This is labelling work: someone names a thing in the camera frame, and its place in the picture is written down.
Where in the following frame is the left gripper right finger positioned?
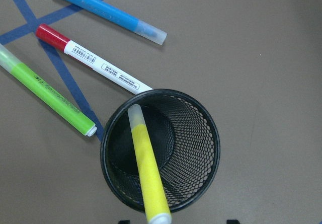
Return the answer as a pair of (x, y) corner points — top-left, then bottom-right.
(226, 219), (240, 224)

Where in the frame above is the black mesh pen cup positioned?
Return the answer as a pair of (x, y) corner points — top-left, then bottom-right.
(100, 89), (220, 212)

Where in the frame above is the yellow highlighter pen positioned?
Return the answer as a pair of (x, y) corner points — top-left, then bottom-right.
(128, 104), (172, 223)

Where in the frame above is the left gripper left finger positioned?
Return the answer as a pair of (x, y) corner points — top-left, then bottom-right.
(118, 220), (131, 224)

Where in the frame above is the blue marker pen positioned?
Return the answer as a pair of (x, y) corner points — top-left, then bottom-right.
(66, 0), (167, 45)

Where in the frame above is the red capped white marker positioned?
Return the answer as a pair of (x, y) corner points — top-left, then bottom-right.
(36, 24), (152, 94)

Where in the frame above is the green marker pen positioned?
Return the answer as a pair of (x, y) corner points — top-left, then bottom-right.
(1, 45), (97, 136)

